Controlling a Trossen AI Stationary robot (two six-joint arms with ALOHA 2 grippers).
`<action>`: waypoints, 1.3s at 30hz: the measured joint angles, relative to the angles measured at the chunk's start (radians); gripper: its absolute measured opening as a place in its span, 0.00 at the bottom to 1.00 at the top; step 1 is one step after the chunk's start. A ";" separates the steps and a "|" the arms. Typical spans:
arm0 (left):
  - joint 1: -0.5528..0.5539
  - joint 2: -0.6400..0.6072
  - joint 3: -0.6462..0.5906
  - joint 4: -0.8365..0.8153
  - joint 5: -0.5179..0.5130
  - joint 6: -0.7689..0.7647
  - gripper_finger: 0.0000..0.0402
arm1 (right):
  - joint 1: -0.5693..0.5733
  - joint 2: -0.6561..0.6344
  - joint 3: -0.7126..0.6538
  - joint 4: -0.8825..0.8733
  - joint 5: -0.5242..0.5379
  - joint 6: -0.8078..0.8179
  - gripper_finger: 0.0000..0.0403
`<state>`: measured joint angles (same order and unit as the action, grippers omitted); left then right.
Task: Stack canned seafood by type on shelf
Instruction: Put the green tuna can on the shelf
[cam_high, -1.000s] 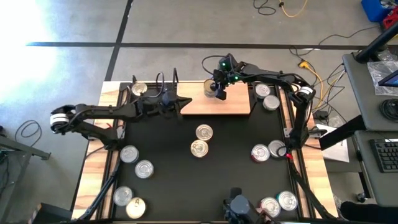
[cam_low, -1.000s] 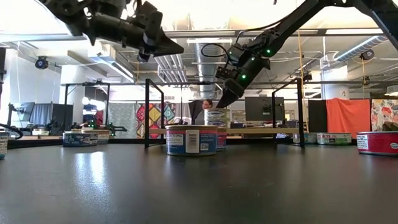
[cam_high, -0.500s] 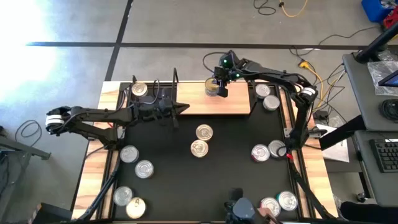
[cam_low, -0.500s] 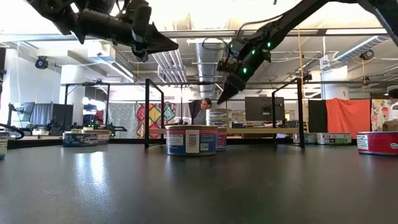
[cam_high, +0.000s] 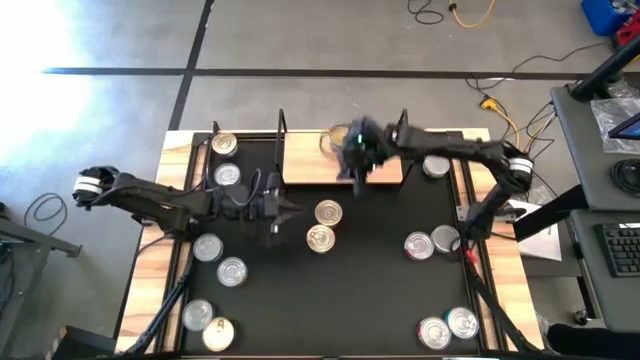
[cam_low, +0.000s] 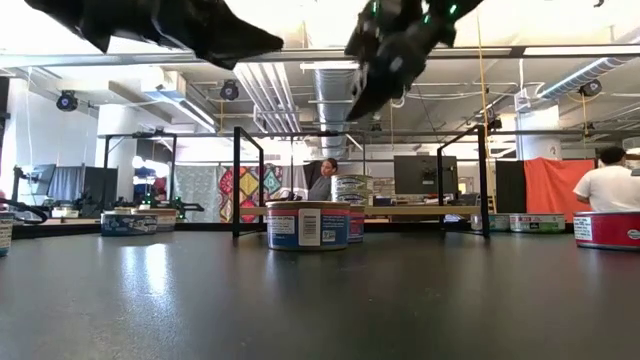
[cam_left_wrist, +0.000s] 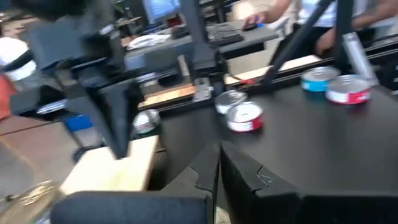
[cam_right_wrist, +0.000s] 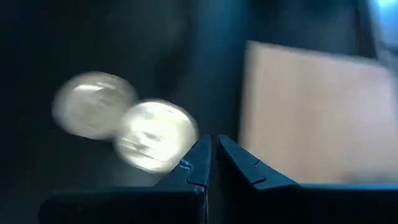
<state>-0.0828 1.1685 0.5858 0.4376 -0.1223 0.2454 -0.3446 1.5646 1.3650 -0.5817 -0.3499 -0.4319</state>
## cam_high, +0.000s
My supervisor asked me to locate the black cable loop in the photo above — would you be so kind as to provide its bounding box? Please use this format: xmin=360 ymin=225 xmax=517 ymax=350
xmin=23 ymin=192 xmax=69 ymax=237

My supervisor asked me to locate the silver-lid can blue label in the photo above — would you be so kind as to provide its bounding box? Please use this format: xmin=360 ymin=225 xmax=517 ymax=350
xmin=213 ymin=162 xmax=242 ymax=189

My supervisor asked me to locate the grey desk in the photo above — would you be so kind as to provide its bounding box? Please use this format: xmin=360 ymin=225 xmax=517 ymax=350
xmin=549 ymin=82 xmax=640 ymax=211
xmin=569 ymin=208 xmax=640 ymax=334

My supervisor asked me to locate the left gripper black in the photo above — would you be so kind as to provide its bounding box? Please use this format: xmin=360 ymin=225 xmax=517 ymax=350
xmin=248 ymin=187 xmax=303 ymax=225

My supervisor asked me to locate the black cable bundle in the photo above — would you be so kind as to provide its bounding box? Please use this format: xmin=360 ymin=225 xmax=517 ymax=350
xmin=492 ymin=99 xmax=559 ymax=199

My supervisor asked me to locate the grey metal stand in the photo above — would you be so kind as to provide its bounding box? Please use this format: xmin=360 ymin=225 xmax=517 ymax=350
xmin=0 ymin=202 xmax=84 ymax=301

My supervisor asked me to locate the yellow extension cord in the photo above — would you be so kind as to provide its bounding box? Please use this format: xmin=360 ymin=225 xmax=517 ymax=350
xmin=478 ymin=96 xmax=527 ymax=174

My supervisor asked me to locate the wooden shelf black metal frame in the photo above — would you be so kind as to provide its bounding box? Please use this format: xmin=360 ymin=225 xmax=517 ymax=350
xmin=273 ymin=108 xmax=415 ymax=187

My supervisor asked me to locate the gold-lid can blue red label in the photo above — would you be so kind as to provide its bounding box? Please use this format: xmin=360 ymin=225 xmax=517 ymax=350
xmin=305 ymin=223 xmax=337 ymax=255
xmin=314 ymin=199 xmax=344 ymax=228

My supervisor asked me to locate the black table mat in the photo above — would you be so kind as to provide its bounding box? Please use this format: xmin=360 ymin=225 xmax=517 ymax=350
xmin=180 ymin=133 xmax=485 ymax=357

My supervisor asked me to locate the silver-lid can red label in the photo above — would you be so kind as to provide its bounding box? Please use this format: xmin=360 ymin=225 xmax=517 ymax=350
xmin=403 ymin=230 xmax=436 ymax=262
xmin=417 ymin=316 xmax=453 ymax=351

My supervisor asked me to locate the person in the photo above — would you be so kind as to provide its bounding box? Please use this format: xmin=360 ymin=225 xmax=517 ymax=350
xmin=547 ymin=322 xmax=640 ymax=360

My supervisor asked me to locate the gold-lid can cream label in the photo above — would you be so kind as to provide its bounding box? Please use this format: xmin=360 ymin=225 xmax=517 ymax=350
xmin=210 ymin=131 xmax=239 ymax=159

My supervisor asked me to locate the white paper sheet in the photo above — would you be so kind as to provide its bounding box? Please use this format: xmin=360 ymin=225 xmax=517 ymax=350
xmin=507 ymin=198 xmax=564 ymax=263

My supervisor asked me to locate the red box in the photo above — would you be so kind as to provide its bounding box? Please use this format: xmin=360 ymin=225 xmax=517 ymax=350
xmin=614 ymin=22 xmax=640 ymax=50

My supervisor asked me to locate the silver-lid can white teal label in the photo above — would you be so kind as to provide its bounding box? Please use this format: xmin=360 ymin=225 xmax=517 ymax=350
xmin=422 ymin=155 xmax=452 ymax=179

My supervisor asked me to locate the silver-lid can green label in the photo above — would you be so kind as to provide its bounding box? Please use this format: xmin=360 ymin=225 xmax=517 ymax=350
xmin=430 ymin=224 xmax=461 ymax=254

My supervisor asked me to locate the yellow cable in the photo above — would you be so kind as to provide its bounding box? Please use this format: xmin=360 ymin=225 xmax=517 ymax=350
xmin=448 ymin=0 xmax=497 ymax=29

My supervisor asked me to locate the black metal table frame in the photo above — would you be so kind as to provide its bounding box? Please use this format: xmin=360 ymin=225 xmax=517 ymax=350
xmin=172 ymin=128 xmax=501 ymax=359

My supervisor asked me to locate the long black cable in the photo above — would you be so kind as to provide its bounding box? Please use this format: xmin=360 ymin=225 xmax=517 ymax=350
xmin=463 ymin=41 xmax=612 ymax=94

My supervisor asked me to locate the clear plastic bag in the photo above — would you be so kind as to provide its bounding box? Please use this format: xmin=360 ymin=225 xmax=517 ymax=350
xmin=589 ymin=96 xmax=640 ymax=155

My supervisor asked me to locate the black pole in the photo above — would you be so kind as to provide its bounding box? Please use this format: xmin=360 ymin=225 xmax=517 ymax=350
xmin=571 ymin=47 xmax=640 ymax=103

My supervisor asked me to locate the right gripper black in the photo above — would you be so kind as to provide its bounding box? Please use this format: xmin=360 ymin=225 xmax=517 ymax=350
xmin=337 ymin=117 xmax=389 ymax=197

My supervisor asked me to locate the black cable coil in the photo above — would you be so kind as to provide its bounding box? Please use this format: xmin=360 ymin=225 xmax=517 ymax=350
xmin=610 ymin=158 xmax=640 ymax=197

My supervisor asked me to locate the gold-lid can olive label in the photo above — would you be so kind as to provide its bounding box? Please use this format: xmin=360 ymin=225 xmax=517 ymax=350
xmin=319 ymin=124 xmax=351 ymax=157

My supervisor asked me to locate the blue bin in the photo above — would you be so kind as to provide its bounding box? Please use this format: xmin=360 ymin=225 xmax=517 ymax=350
xmin=580 ymin=0 xmax=635 ymax=37

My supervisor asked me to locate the black diagonal frame strut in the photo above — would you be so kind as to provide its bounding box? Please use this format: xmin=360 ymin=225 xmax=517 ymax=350
xmin=119 ymin=269 xmax=194 ymax=357
xmin=462 ymin=254 xmax=546 ymax=357

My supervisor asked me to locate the black keyboard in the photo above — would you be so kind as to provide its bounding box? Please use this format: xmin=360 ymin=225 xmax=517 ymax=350
xmin=593 ymin=222 xmax=640 ymax=279

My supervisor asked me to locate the monitor with blue screen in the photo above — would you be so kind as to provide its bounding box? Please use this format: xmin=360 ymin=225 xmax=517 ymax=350
xmin=607 ymin=112 xmax=640 ymax=141

